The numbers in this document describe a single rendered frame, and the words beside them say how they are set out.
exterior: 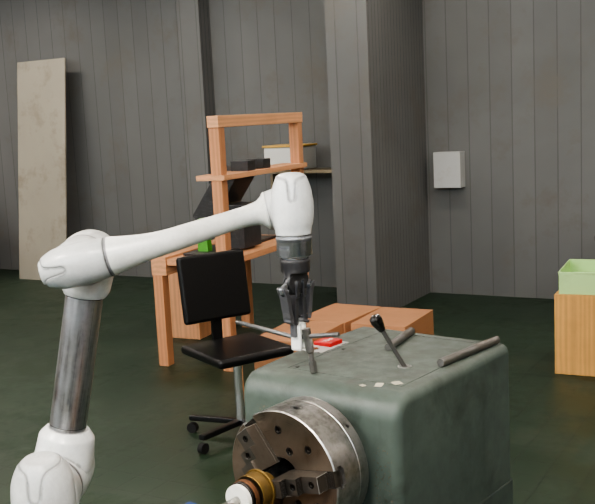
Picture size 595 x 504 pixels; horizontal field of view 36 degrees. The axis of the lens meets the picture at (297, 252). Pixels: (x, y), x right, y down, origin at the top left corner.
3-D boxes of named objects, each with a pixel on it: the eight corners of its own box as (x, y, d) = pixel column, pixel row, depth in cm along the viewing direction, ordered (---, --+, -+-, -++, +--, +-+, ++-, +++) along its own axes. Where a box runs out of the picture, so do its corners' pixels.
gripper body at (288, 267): (293, 253, 238) (295, 289, 239) (272, 258, 231) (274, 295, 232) (316, 255, 233) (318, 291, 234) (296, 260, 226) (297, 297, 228)
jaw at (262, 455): (277, 465, 218) (251, 422, 221) (289, 456, 215) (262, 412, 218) (246, 481, 209) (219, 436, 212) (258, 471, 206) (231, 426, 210)
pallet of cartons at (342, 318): (330, 358, 727) (327, 302, 721) (439, 368, 687) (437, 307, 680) (250, 406, 616) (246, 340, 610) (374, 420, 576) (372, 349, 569)
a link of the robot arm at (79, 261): (97, 234, 225) (107, 227, 238) (25, 252, 225) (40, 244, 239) (111, 285, 227) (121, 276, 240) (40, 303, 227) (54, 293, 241)
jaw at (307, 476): (298, 462, 213) (340, 464, 206) (302, 483, 214) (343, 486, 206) (268, 478, 205) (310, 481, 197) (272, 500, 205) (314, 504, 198)
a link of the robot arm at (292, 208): (315, 235, 226) (314, 229, 239) (312, 172, 224) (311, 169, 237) (271, 238, 226) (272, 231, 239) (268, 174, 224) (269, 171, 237)
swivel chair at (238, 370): (316, 424, 574) (308, 249, 558) (262, 464, 512) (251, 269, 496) (219, 413, 606) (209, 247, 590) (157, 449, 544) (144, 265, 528)
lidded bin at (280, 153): (318, 167, 991) (317, 143, 988) (301, 170, 958) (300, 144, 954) (281, 168, 1014) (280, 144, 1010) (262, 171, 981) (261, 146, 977)
